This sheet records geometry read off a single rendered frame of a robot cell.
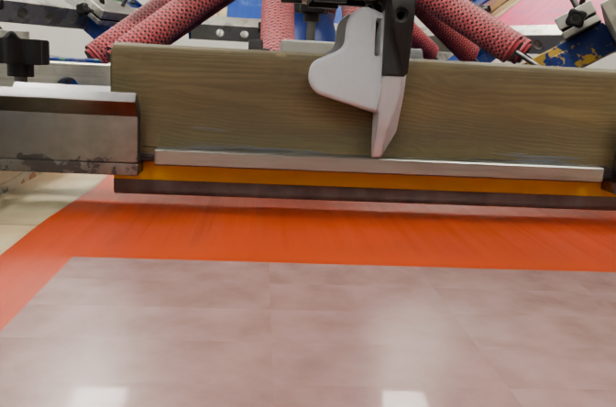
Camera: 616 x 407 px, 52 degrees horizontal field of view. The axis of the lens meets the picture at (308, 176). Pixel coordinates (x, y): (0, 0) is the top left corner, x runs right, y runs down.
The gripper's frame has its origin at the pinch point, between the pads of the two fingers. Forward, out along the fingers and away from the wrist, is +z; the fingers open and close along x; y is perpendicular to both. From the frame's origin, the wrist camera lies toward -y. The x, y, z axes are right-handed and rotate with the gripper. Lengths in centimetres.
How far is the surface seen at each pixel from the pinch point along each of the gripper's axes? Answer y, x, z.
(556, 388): -1.5, 24.6, 5.3
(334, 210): 3.0, 0.8, 5.3
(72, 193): 21.1, -1.3, 5.3
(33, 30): 165, -413, -16
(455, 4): -23, -62, -15
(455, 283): -1.1, 15.0, 5.3
